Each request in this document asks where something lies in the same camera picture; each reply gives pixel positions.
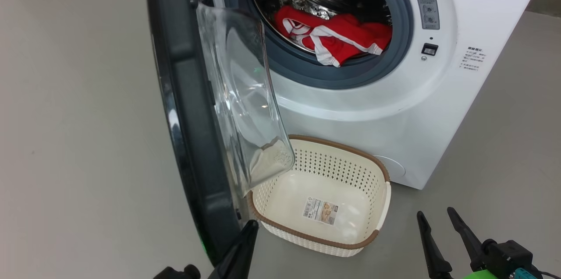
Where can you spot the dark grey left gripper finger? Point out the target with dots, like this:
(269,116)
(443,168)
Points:
(247,266)
(232,261)

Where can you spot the grey warning sticker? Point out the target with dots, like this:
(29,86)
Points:
(426,7)

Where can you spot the white front-load washing machine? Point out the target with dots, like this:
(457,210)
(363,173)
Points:
(394,108)

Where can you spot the grey rubber door gasket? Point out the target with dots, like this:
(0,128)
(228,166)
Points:
(307,73)

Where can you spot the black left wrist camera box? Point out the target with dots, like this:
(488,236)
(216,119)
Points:
(175,273)

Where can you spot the printed text instruction sticker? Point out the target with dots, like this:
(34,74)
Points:
(472,59)

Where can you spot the black door latch socket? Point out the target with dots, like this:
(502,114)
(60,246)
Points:
(430,49)

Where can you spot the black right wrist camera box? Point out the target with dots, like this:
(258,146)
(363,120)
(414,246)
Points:
(508,257)

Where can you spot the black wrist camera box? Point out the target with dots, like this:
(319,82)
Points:
(508,257)
(175,273)

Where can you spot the black round glass washer door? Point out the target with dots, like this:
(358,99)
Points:
(193,117)

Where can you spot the cream perforated laundry basket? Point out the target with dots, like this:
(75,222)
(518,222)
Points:
(320,191)

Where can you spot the paper product label sticker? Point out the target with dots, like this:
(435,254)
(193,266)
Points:
(320,211)

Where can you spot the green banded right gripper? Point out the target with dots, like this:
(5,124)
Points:
(482,275)

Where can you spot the red garment with white trim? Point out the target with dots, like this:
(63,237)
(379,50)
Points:
(302,29)

